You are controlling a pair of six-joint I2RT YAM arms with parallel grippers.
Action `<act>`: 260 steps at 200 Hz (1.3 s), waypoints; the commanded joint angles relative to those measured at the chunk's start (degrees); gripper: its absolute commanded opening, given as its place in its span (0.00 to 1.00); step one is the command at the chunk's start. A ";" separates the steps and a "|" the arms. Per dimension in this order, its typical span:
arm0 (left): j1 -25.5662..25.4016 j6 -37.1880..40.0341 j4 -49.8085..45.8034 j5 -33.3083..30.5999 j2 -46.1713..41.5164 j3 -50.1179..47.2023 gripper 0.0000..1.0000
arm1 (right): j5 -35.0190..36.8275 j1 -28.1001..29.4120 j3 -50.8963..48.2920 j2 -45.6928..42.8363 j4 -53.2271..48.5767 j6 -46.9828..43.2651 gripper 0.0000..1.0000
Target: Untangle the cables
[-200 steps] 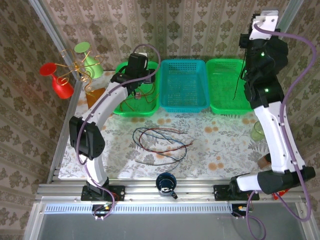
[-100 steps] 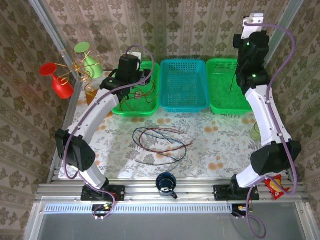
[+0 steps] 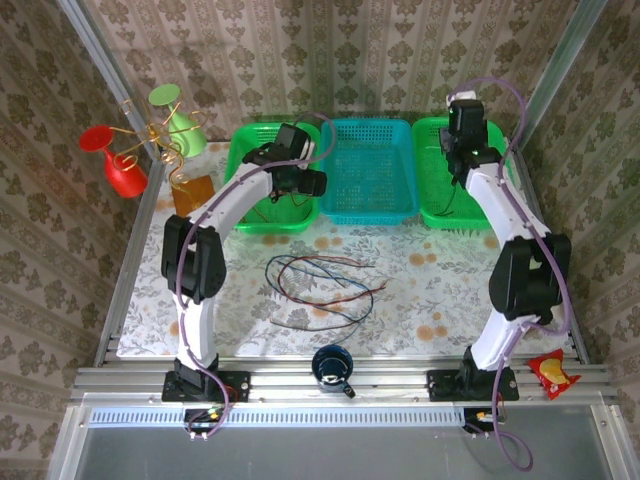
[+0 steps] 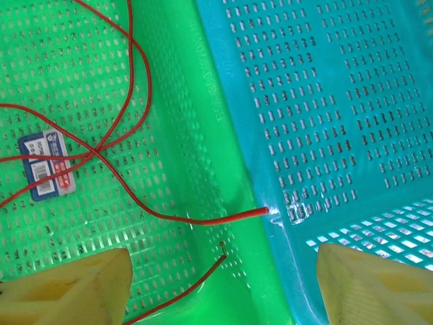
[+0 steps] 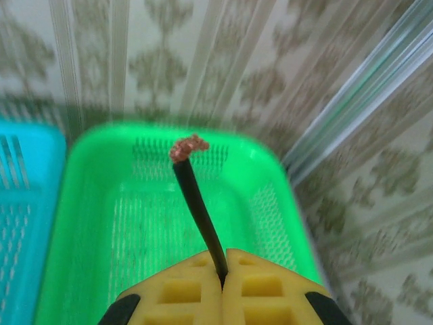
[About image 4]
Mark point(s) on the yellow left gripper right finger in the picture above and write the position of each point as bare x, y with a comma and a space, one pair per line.
379, 291

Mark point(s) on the green perforated basket with label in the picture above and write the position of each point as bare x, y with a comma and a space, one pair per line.
101, 237

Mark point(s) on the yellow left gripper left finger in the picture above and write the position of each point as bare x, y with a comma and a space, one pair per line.
61, 294

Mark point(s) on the blue perforated plastic basket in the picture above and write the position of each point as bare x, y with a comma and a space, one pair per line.
321, 101

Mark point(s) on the blue white label sticker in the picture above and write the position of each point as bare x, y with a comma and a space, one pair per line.
44, 172

